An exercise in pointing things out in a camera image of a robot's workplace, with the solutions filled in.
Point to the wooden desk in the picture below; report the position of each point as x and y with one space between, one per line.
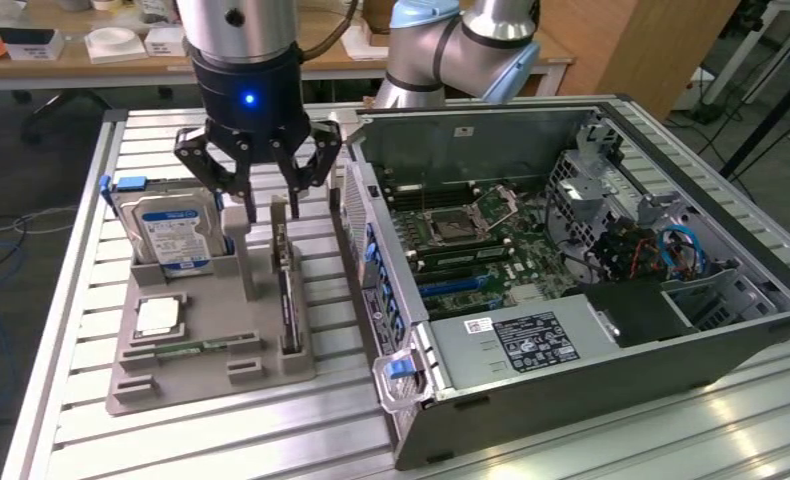
68 70

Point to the white labelled box black top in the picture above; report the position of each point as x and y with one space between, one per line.
34 50

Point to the green loose RAM stick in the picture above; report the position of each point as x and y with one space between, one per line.
188 347

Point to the green NVIDIA graphics card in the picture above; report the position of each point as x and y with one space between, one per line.
288 300

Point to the installed RAM stick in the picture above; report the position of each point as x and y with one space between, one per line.
464 256

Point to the white round dish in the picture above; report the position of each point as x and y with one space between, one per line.
115 42

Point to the grey power supply unit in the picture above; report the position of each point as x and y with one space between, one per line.
461 350

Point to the metal socket cover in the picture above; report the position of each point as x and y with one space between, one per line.
481 204

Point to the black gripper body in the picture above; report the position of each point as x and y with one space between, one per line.
248 95

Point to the black stand pole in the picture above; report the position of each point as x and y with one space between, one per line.
768 100

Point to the hard disk in blue caddy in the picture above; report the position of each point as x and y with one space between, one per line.
168 235

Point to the white paper sheets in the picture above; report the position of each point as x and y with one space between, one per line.
361 50

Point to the wooden cabinet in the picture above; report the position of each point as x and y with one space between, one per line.
648 50

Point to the CPU socket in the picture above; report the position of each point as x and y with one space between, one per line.
455 227

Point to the brown cardboard box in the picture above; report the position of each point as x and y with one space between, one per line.
375 17

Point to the grey metal disk bay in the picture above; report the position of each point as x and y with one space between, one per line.
735 295

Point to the green motherboard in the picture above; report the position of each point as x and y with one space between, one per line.
522 250

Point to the graphics card expansion slot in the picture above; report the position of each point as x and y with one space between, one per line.
457 286

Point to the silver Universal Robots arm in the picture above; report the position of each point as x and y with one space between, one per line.
235 30

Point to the grey plastic parts rack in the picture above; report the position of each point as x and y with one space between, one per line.
208 380

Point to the black open PC case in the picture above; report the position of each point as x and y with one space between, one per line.
568 415

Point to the perforated metal drive cage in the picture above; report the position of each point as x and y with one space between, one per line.
584 170

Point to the silver CPU chip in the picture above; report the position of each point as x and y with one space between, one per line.
156 317

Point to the blue case release latch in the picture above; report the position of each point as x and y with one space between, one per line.
396 370

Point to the thin metal locking lever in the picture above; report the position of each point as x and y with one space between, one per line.
421 192

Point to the black chair base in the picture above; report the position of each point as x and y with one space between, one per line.
41 107

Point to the small white labelled box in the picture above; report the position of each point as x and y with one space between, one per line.
164 45

